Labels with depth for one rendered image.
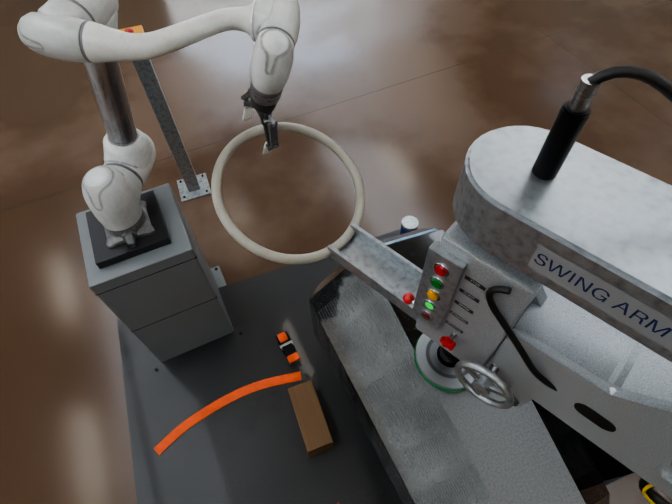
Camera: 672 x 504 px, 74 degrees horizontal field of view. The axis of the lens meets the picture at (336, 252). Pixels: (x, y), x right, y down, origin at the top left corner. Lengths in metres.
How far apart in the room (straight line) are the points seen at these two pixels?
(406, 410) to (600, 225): 0.98
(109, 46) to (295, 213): 1.79
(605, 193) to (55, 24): 1.29
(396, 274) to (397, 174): 1.82
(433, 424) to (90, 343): 1.91
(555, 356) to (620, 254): 0.32
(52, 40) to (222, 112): 2.41
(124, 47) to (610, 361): 1.32
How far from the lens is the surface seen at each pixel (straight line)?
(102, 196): 1.76
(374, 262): 1.38
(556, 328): 1.03
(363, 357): 1.67
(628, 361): 1.04
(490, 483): 1.48
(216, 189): 1.39
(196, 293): 2.09
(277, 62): 1.20
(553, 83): 4.20
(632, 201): 0.84
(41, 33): 1.44
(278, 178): 3.12
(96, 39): 1.38
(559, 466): 1.55
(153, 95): 2.69
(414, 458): 1.58
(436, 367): 1.47
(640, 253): 0.78
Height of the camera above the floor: 2.23
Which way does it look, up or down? 56 degrees down
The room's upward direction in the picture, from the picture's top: 2 degrees counter-clockwise
